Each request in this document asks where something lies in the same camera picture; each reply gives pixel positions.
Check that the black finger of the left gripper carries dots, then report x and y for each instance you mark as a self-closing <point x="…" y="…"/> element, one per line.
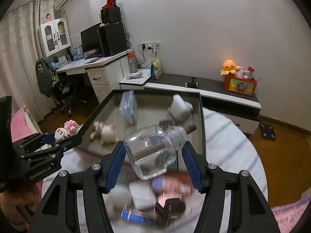
<point x="48" y="143"/>

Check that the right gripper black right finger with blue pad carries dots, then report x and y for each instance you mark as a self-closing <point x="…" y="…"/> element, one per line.
<point x="249" y="209"/>

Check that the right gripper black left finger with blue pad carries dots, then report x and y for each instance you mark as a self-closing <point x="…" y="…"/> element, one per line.
<point x="58" y="209"/>

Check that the small pink white brick figure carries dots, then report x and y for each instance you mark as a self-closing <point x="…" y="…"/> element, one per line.
<point x="70" y="128"/>

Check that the black rose gold compact mirror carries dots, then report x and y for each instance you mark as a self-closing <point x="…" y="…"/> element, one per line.
<point x="170" y="208"/>

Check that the blue rectangular box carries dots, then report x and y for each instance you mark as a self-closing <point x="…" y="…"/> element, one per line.
<point x="140" y="217"/>

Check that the large pink brick figure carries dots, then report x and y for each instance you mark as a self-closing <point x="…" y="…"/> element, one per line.
<point x="172" y="183"/>

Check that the clear glass bottle with cork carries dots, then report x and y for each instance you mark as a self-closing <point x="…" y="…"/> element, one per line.
<point x="152" y="150"/>

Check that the person's left hand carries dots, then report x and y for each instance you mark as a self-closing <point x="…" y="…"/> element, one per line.
<point x="29" y="196"/>

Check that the pink pillow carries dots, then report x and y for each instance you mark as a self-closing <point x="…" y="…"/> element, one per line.
<point x="21" y="126"/>

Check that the pink printed blanket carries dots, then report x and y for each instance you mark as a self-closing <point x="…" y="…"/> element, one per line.
<point x="287" y="216"/>

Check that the office chair with black jacket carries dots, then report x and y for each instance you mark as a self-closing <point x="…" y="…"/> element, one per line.
<point x="51" y="85"/>

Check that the white striped bed quilt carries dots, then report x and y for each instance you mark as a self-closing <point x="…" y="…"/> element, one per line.
<point x="228" y="148"/>

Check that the black bathroom scale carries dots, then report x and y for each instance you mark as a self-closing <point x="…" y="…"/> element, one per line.
<point x="267" y="131"/>

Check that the pink pig plush toy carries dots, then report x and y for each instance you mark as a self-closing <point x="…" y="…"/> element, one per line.
<point x="107" y="133"/>

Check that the white power adapter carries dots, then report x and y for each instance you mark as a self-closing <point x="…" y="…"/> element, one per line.
<point x="142" y="195"/>

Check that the pink box with black rim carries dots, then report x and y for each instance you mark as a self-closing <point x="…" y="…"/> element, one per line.
<point x="152" y="109"/>

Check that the beige curtain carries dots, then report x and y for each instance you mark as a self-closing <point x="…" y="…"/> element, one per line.
<point x="20" y="49"/>

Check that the black white low cabinet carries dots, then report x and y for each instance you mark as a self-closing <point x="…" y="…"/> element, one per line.
<point x="244" y="111"/>

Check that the clear blue tissue packet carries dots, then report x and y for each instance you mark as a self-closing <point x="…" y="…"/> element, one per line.
<point x="129" y="107"/>

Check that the white desk with drawers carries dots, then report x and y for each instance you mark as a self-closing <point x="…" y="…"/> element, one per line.
<point x="104" y="74"/>

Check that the white glass door cabinet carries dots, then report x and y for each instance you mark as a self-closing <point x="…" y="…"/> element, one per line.
<point x="54" y="36"/>

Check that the black remote control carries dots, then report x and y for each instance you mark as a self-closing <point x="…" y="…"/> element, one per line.
<point x="167" y="124"/>

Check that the black computer monitor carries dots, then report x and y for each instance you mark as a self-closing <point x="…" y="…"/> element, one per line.
<point x="91" y="42"/>

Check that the red cartoon storage box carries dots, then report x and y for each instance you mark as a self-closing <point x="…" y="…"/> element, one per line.
<point x="240" y="85"/>

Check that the pink doll on cabinet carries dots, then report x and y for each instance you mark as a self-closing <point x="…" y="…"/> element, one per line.
<point x="48" y="18"/>

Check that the bottle with orange cap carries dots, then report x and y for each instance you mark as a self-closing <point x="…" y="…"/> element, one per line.
<point x="133" y="66"/>

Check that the black dumbbell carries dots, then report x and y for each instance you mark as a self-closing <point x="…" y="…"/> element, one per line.
<point x="193" y="84"/>

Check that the orange octopus plush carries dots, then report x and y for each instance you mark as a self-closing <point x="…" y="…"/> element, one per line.
<point x="229" y="67"/>

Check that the yellow blue snack bag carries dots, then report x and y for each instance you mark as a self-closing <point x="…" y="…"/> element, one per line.
<point x="156" y="70"/>

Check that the small black speaker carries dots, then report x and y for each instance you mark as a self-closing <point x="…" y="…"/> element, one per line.
<point x="110" y="15"/>

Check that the red triangular object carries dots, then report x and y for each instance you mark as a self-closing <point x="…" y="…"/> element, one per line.
<point x="109" y="3"/>

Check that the white toy camera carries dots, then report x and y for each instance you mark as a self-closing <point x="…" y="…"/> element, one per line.
<point x="180" y="109"/>

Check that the white wall power strip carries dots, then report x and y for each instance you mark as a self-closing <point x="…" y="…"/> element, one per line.
<point x="149" y="45"/>

